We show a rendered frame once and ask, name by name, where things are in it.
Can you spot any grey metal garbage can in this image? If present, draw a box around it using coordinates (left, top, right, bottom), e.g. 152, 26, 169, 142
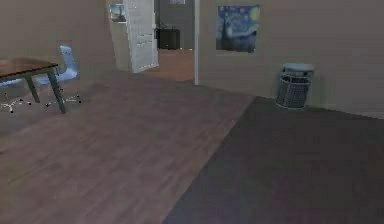
275, 62, 315, 110

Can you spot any black cabinet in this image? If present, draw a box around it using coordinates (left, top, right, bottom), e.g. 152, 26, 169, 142
155, 27, 182, 51

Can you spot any white room door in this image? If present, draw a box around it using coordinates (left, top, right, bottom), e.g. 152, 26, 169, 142
123, 0, 160, 74

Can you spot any blue starry night painting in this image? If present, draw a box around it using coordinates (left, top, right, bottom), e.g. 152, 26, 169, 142
215, 4, 261, 54

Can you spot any small blue framed picture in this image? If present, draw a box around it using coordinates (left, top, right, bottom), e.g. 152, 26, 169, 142
108, 3, 127, 24

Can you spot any light blue swivel chair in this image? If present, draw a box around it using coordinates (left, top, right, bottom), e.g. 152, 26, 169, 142
34, 44, 82, 108
0, 78, 32, 114

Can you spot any brown wooden table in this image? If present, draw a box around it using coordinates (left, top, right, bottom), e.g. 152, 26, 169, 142
0, 57, 67, 115

